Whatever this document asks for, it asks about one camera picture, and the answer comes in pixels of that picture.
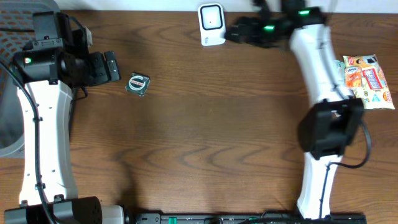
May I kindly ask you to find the dark grey plastic basket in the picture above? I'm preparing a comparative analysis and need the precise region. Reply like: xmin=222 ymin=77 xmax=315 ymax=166
xmin=1 ymin=0 xmax=60 ymax=159

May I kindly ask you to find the teal wet wipes pack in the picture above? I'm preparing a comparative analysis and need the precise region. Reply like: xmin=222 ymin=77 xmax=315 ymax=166
xmin=334 ymin=60 xmax=345 ymax=81

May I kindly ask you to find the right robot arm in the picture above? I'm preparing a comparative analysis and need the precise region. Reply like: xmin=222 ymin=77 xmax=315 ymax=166
xmin=224 ymin=0 xmax=367 ymax=223

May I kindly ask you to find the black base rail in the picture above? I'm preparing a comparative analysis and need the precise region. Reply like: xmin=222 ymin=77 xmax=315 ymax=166
xmin=124 ymin=211 xmax=368 ymax=224

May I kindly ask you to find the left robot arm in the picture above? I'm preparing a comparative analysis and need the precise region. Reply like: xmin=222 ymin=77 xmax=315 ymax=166
xmin=4 ymin=11 xmax=131 ymax=224

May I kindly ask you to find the white blue snack bag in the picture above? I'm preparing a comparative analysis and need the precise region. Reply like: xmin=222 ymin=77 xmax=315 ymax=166
xmin=343 ymin=54 xmax=395 ymax=110

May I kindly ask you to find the orange Kleenex tissue pack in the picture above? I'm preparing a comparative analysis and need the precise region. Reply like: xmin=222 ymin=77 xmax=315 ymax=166
xmin=345 ymin=67 xmax=362 ymax=88

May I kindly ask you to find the white barcode scanner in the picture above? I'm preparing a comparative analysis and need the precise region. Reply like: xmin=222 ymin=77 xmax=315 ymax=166
xmin=197 ymin=2 xmax=226 ymax=47

